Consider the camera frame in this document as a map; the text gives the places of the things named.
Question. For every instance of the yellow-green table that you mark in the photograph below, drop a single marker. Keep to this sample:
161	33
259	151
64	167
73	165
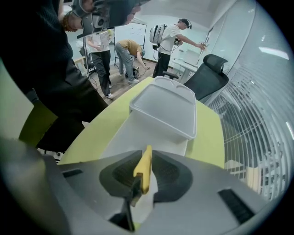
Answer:
206	128

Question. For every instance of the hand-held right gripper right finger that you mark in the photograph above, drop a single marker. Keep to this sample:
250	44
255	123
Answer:
195	195

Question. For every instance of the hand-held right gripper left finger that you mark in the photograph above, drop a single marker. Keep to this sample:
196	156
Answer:
92	183

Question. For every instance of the person's left hand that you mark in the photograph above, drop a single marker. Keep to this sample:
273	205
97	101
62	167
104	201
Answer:
134	15

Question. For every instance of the person's black striped-sleeve top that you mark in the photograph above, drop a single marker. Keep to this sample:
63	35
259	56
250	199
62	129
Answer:
34	68

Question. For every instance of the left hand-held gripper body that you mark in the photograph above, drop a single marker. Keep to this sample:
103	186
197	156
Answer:
105	13

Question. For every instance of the yellow handled tool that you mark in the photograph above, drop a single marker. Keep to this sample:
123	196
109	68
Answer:
144	169

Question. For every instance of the black floor bag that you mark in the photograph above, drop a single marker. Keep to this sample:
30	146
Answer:
136	70

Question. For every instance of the whiteboard on stand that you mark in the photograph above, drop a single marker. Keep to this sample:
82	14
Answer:
137	32

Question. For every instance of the white mat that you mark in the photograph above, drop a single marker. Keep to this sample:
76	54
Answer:
124	140

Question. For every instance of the black mesh office chair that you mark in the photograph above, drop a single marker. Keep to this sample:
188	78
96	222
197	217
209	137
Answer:
206	78

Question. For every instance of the glass wall with blinds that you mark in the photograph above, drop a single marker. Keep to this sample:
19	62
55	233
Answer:
252	114

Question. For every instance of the white desk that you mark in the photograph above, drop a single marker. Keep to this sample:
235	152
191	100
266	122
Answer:
188	62

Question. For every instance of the grey divided tray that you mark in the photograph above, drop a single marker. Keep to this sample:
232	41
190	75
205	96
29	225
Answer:
165	107

